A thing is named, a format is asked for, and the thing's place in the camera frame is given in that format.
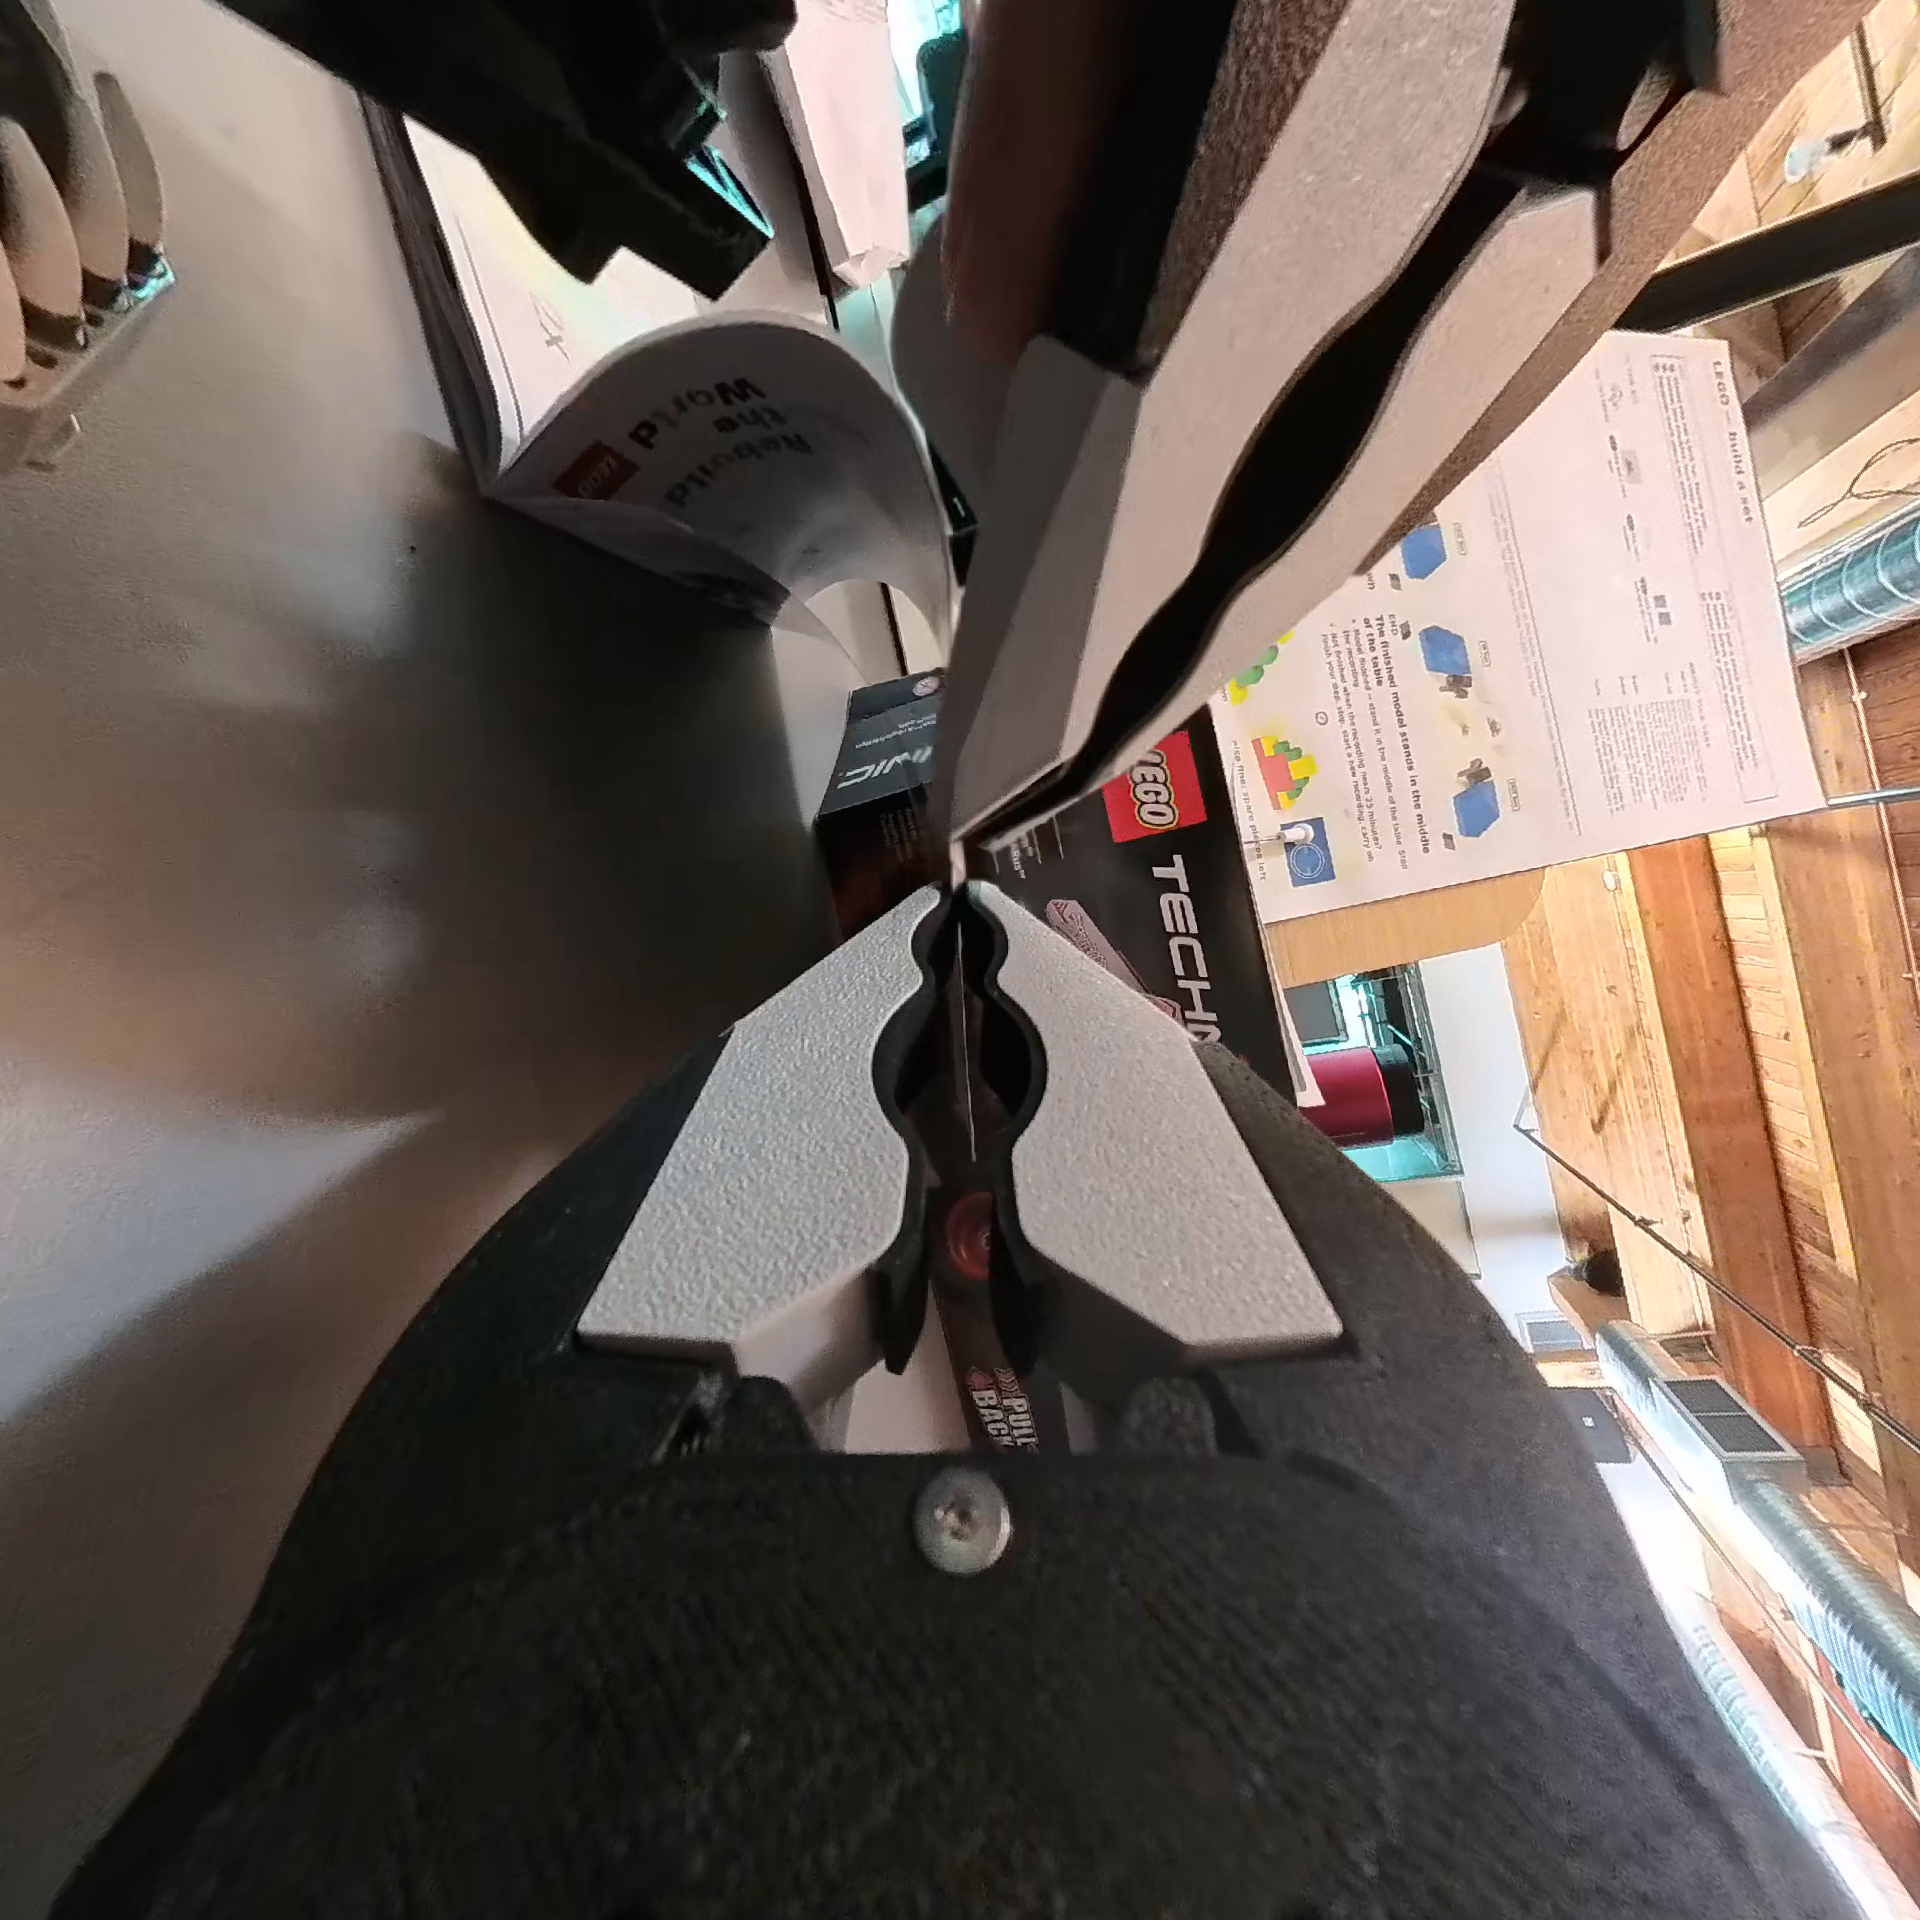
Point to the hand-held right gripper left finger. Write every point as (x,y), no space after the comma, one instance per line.
(749,1185)

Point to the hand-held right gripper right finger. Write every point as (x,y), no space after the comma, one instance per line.
(1171,1185)

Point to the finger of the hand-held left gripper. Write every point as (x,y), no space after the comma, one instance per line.
(1348,494)
(1108,524)

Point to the white instruction booklet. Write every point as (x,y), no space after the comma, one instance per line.
(720,436)

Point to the grey desk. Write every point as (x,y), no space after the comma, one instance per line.
(300,825)

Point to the person's left hand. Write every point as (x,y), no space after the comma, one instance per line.
(1036,150)

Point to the black toy set box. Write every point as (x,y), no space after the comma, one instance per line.
(1171,915)

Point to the wooden instruction poster board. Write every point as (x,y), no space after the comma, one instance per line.
(1574,645)

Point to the black metal pole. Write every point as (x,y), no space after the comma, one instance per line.
(1769,264)

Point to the silver ventilation duct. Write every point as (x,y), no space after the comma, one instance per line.
(1816,1589)
(1861,580)

